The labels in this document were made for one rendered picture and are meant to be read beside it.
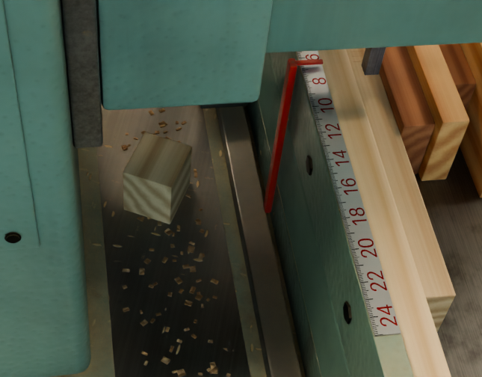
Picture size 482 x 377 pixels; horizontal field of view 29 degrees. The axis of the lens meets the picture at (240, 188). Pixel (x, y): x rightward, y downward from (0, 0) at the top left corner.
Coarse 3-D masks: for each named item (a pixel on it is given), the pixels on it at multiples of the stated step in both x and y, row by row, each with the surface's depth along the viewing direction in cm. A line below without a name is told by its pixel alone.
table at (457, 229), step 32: (288, 160) 60; (288, 192) 61; (448, 192) 58; (288, 224) 62; (448, 224) 56; (480, 224) 56; (320, 256) 54; (448, 256) 55; (480, 256) 55; (320, 288) 54; (480, 288) 53; (320, 320) 55; (448, 320) 52; (480, 320) 52; (320, 352) 55; (448, 352) 51; (480, 352) 51
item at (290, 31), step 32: (288, 0) 47; (320, 0) 47; (352, 0) 47; (384, 0) 48; (416, 0) 48; (448, 0) 48; (480, 0) 49; (288, 32) 48; (320, 32) 49; (352, 32) 49; (384, 32) 49; (416, 32) 50; (448, 32) 50; (480, 32) 51
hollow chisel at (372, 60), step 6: (366, 48) 56; (372, 48) 55; (378, 48) 55; (384, 48) 55; (366, 54) 56; (372, 54) 55; (378, 54) 55; (366, 60) 56; (372, 60) 55; (378, 60) 55; (366, 66) 56; (372, 66) 56; (378, 66) 56; (366, 72) 56; (372, 72) 56; (378, 72) 56
